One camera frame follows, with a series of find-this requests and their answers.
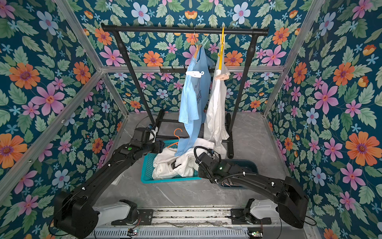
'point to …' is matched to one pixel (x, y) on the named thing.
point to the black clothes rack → (173, 125)
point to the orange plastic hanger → (176, 143)
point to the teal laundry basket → (147, 168)
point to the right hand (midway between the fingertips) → (201, 168)
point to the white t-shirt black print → (216, 129)
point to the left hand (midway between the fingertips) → (161, 142)
